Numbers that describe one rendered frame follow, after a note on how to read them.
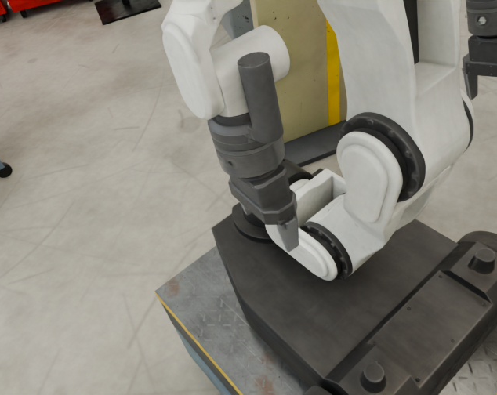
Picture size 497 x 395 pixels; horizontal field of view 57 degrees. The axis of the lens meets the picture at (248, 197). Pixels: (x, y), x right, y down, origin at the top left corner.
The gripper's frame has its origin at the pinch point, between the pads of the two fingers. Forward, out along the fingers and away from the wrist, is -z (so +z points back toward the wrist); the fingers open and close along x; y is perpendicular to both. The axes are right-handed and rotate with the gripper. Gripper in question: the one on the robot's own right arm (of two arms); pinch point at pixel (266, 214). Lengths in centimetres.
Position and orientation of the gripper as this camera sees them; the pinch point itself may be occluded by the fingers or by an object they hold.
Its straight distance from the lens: 67.6
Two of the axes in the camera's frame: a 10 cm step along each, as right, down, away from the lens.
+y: 8.1, -5.0, 3.0
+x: 5.5, 4.7, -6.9
